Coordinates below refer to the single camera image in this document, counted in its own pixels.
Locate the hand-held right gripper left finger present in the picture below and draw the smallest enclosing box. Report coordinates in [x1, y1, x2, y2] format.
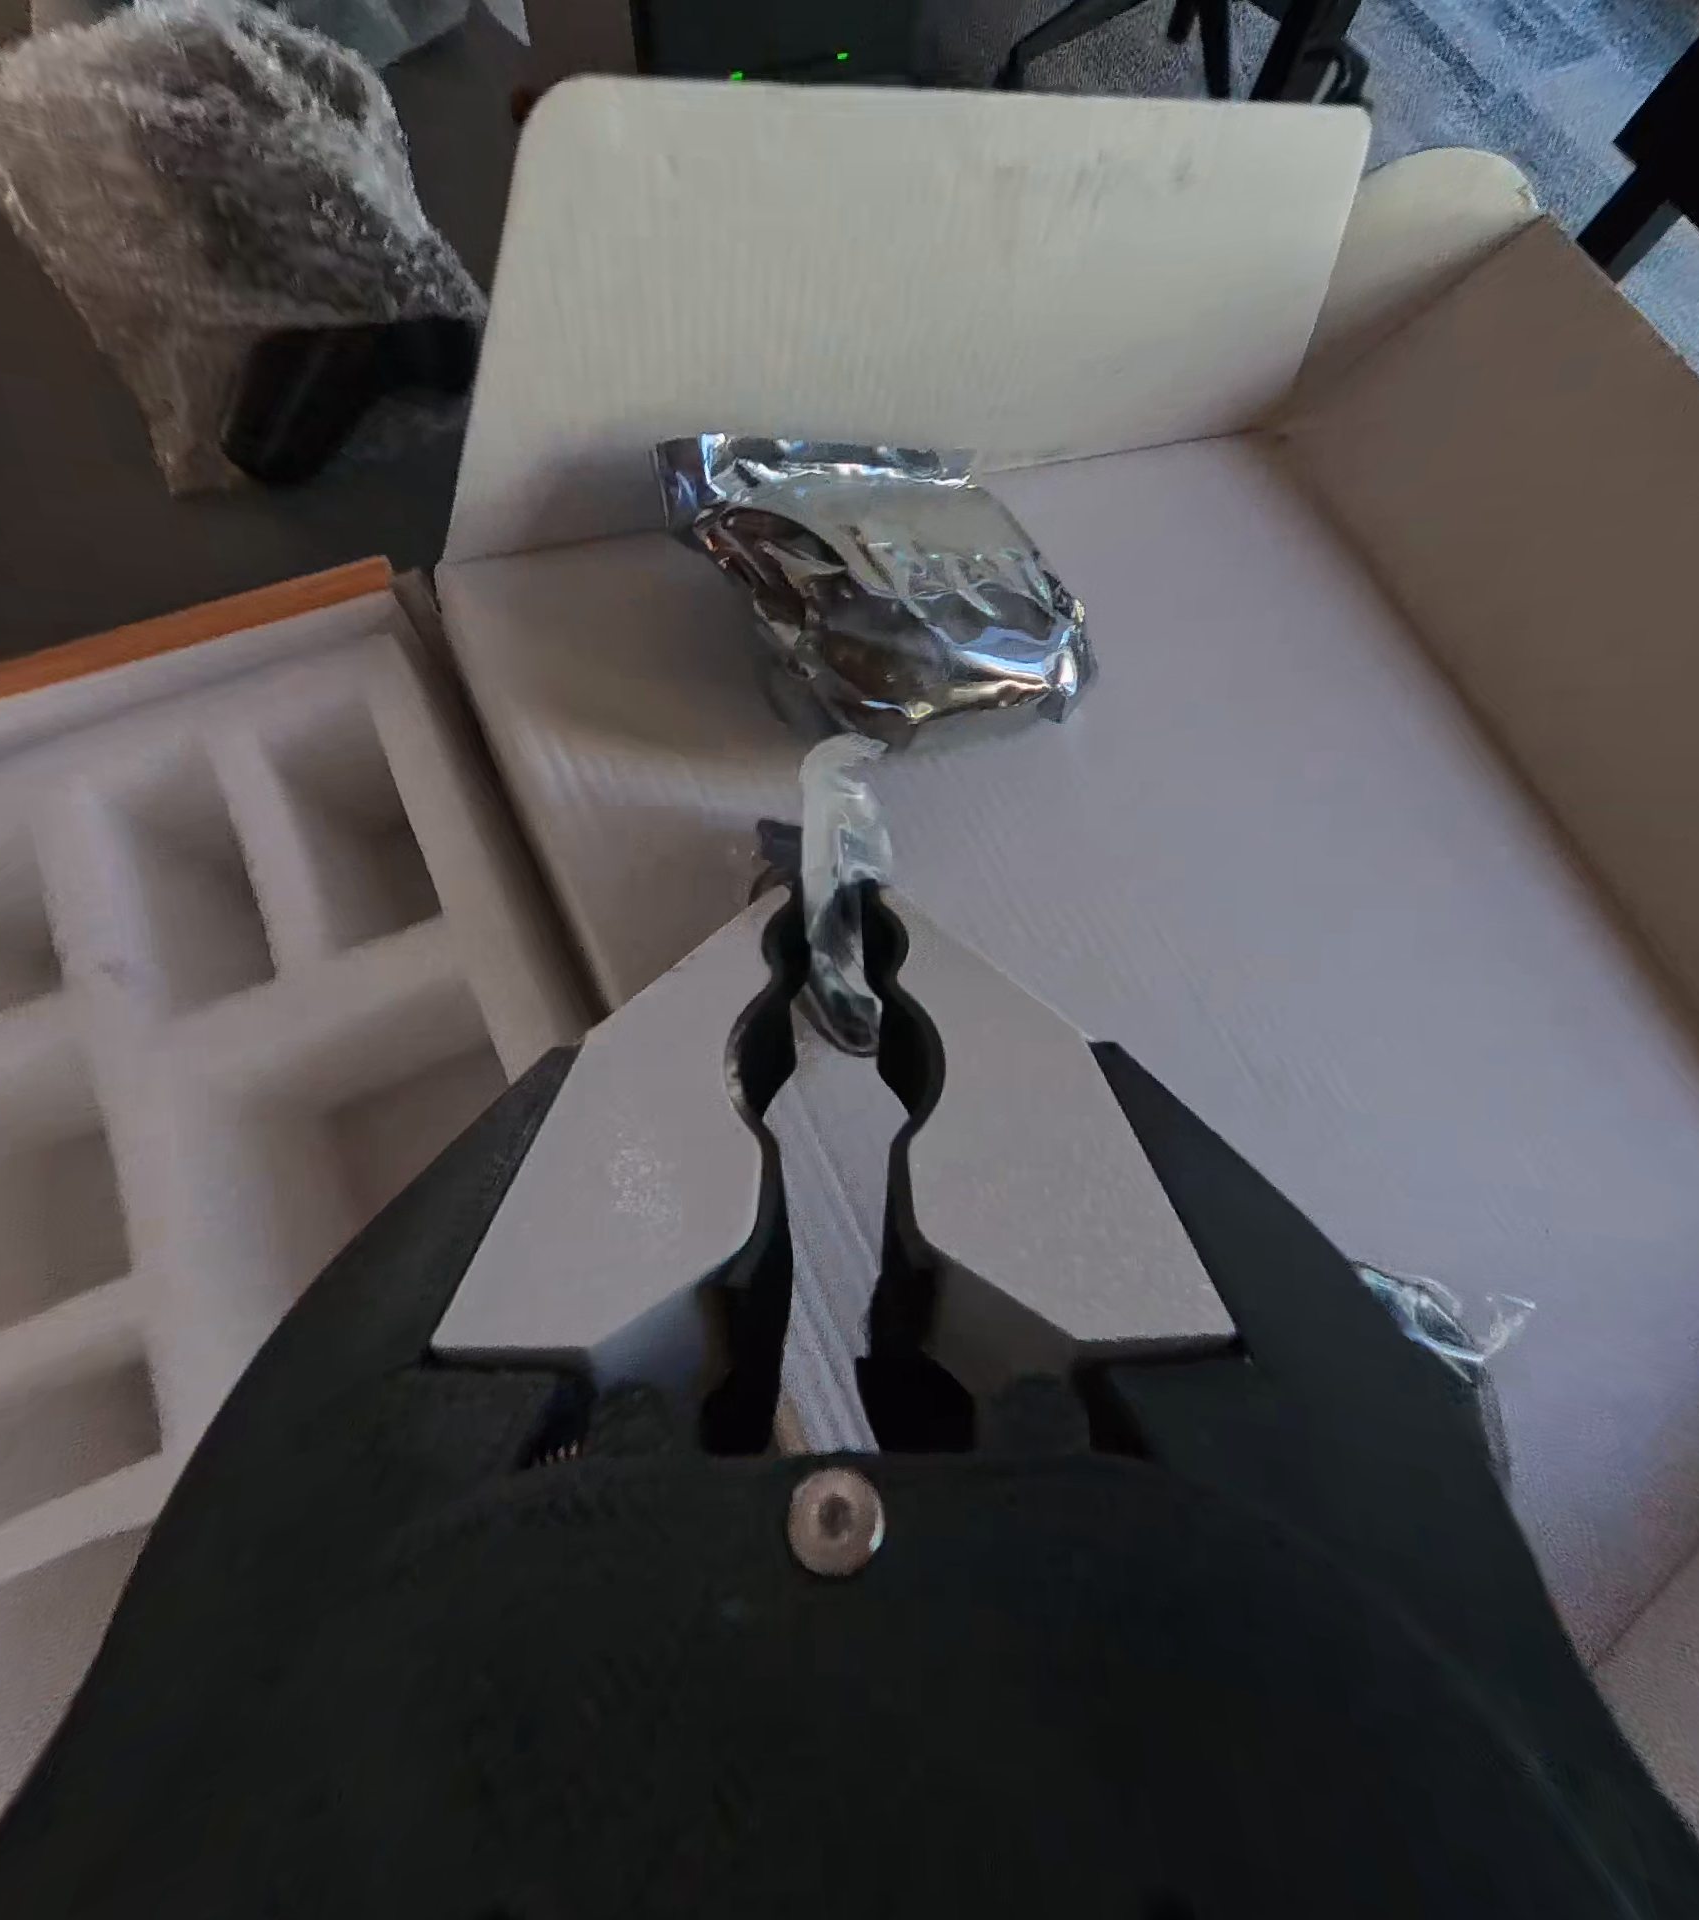
[430, 884, 814, 1455]

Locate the orange cardboard box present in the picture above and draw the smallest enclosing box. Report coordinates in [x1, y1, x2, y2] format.
[0, 75, 1699, 1920]

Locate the silver foil bag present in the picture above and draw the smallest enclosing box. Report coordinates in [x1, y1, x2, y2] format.
[652, 433, 1098, 738]

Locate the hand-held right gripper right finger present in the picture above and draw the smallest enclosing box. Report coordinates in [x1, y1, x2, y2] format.
[856, 882, 1236, 1453]

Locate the black computer box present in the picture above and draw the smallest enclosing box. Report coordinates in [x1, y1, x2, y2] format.
[628, 0, 1008, 84]

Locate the bubble wrapped part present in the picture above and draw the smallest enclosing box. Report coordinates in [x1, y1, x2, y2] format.
[0, 0, 492, 499]

